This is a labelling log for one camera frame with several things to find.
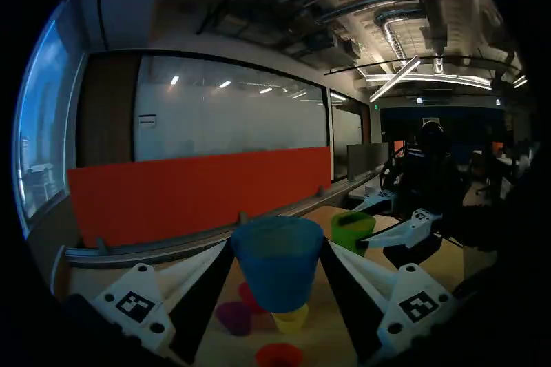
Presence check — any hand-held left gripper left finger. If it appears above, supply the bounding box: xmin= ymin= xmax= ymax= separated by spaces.
xmin=91 ymin=239 xmax=235 ymax=365

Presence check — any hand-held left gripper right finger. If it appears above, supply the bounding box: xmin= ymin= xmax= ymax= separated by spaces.
xmin=319 ymin=238 xmax=459 ymax=366

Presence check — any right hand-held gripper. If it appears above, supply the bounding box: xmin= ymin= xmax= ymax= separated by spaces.
xmin=352 ymin=120 xmax=467 ymax=251

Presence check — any green plastic cup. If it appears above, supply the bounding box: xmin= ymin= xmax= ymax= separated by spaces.
xmin=330 ymin=211 xmax=377 ymax=258

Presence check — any blue plastic cup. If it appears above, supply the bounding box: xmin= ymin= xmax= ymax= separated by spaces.
xmin=230 ymin=216 xmax=325 ymax=315

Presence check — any grey desk screen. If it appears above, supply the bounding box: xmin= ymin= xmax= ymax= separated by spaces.
xmin=346 ymin=141 xmax=391 ymax=182

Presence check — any purple plastic cup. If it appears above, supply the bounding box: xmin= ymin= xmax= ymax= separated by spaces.
xmin=214 ymin=301 xmax=253 ymax=337

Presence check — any pink plastic cup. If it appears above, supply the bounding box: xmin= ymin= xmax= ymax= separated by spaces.
xmin=237 ymin=282 xmax=268 ymax=316

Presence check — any red desk screen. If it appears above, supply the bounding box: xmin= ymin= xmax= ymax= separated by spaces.
xmin=64 ymin=145 xmax=381 ymax=269

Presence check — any yellow plastic cup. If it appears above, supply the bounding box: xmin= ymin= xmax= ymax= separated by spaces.
xmin=270 ymin=303 xmax=311 ymax=335

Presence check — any orange plastic cup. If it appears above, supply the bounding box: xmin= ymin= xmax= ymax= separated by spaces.
xmin=254 ymin=342 xmax=304 ymax=367

